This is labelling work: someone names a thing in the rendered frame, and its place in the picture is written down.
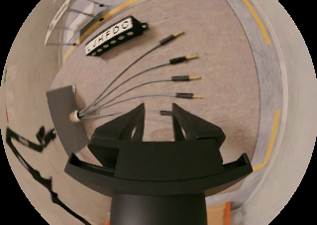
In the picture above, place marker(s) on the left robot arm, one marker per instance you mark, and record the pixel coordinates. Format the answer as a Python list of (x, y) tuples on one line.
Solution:
[(42, 138)]

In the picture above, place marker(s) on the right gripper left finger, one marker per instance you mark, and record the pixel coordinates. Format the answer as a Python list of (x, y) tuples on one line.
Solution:
[(123, 126)]

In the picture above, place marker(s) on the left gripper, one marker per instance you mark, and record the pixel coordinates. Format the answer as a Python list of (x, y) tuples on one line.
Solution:
[(51, 134)]

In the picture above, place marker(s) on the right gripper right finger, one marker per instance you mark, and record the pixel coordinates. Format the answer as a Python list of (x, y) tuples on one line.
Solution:
[(194, 127)]

